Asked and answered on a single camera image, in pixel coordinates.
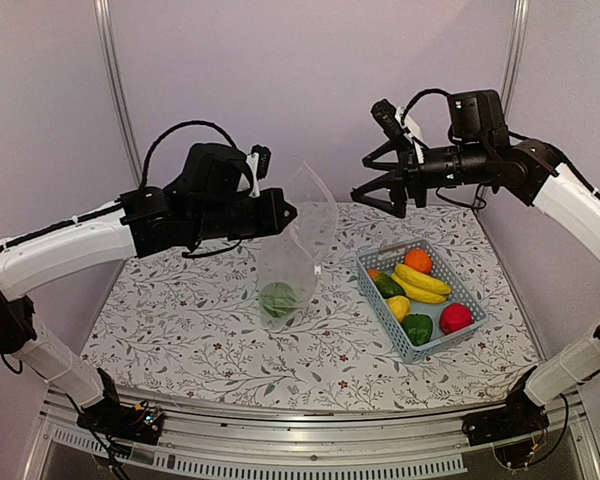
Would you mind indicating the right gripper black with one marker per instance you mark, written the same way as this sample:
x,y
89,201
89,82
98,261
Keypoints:
x,y
406,168

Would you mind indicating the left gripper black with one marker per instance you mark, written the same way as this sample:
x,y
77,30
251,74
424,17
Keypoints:
x,y
273,224

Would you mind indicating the clear zip top bag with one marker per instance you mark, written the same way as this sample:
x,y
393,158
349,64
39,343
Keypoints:
x,y
296,255

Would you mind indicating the green toy watermelon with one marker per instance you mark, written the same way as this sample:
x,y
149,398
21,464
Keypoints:
x,y
278,299

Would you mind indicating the yellow toy banana bunch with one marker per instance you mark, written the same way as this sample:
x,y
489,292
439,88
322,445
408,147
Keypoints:
x,y
421,287

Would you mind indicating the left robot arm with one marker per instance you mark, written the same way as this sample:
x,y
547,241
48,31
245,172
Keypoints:
x,y
135,225

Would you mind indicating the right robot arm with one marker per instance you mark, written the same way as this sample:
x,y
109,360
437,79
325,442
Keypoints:
x,y
535,172

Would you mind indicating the light blue plastic basket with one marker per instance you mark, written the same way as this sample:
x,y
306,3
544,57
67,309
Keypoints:
x,y
385,259

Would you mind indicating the orange toy fruit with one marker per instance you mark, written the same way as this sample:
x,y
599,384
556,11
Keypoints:
x,y
419,260

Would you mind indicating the green orange toy mango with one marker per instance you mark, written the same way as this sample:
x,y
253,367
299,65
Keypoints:
x,y
386,286

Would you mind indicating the yellow toy pear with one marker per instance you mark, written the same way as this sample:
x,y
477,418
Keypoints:
x,y
400,307

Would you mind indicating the floral tablecloth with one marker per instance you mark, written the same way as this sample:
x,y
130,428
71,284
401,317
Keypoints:
x,y
194,328

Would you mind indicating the green toy pepper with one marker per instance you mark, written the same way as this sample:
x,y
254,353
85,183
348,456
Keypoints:
x,y
418,328

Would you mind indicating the red toy apple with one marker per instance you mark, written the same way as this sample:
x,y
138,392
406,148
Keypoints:
x,y
455,317

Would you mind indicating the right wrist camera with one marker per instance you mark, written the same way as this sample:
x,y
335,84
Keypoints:
x,y
384,113

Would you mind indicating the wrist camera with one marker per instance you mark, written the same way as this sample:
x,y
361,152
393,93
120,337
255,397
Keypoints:
x,y
384,113
258,161

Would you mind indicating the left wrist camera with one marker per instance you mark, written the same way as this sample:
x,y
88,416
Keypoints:
x,y
258,161

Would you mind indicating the right aluminium frame post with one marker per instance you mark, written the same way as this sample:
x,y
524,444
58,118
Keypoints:
x,y
514,54

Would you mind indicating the aluminium frame post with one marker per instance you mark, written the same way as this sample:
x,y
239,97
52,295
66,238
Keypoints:
x,y
105,28
514,54

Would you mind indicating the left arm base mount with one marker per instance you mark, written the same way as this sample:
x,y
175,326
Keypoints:
x,y
140,423

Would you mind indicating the left aluminium frame post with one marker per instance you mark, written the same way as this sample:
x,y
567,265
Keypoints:
x,y
105,28

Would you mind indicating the front aluminium rail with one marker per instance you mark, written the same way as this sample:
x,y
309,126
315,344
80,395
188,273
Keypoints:
x,y
212,440

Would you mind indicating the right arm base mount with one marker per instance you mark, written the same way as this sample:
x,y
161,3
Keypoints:
x,y
519,416

